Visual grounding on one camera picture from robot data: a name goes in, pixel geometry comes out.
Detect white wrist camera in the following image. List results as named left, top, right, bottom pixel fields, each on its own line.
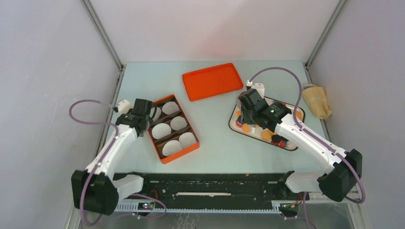
left=113, top=100, right=133, bottom=114
left=245, top=80, right=265, bottom=98

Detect yellow cloth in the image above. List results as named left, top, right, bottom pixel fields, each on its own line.
left=302, top=84, right=332, bottom=120

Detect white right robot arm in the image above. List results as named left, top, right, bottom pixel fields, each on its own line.
left=238, top=88, right=362, bottom=202

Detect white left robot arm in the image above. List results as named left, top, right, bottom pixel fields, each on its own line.
left=71, top=99, right=153, bottom=215

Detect strawberry pattern tray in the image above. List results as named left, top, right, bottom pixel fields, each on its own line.
left=228, top=104, right=298, bottom=151

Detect white paper cup liner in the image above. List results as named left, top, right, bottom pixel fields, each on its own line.
left=179, top=132, right=197, bottom=149
left=170, top=116, right=188, bottom=131
left=162, top=140, right=183, bottom=156
left=161, top=101, right=180, bottom=115
left=149, top=107, right=161, bottom=122
left=151, top=123, right=171, bottom=140

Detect orange box lid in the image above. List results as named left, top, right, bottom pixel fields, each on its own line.
left=182, top=63, right=244, bottom=102

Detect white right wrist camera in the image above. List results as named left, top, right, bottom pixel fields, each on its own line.
left=245, top=80, right=265, bottom=98

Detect black cookie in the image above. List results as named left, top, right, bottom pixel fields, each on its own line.
left=271, top=135, right=282, bottom=144

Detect clear plastic tongs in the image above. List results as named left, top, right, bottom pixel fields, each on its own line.
left=250, top=124, right=256, bottom=134

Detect orange cookie box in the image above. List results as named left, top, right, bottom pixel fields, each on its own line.
left=148, top=94, right=200, bottom=164

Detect orange cookie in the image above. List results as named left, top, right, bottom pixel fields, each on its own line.
left=296, top=111, right=303, bottom=121
left=242, top=124, right=251, bottom=133
left=261, top=130, right=273, bottom=141

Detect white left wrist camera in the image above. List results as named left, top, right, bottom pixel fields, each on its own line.
left=113, top=100, right=133, bottom=114

